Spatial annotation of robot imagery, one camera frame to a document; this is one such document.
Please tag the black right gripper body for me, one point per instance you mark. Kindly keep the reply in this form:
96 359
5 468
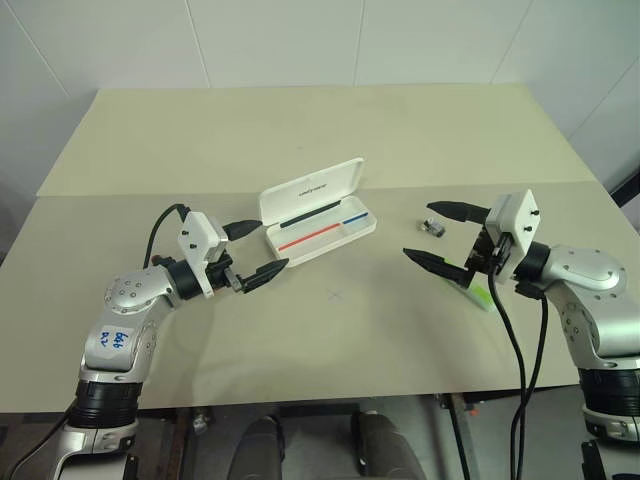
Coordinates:
482 252

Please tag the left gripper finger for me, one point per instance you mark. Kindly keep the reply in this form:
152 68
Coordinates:
242 227
262 275

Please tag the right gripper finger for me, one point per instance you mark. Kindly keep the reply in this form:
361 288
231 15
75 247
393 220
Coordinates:
460 211
442 265

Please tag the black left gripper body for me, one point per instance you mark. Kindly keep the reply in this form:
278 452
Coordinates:
222 274

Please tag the white plastic pencil case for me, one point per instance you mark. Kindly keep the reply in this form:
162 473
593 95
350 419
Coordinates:
320 190

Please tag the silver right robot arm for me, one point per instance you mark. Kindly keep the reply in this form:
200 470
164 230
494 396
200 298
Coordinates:
590 280

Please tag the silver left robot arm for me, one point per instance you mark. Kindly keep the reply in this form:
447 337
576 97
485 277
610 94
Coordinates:
127 300

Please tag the white label blue writing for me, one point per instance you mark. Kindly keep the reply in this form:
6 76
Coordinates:
115 341

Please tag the dark grey rounded shape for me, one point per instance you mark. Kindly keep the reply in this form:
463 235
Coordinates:
260 450
385 450

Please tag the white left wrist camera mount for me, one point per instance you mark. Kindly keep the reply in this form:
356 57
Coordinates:
197 240

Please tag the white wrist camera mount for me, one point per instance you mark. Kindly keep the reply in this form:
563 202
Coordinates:
197 240
520 220

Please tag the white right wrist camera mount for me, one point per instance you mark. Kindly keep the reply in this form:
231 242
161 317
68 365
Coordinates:
520 220

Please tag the dark metal table frame bar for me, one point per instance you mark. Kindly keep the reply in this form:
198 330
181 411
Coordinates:
457 435

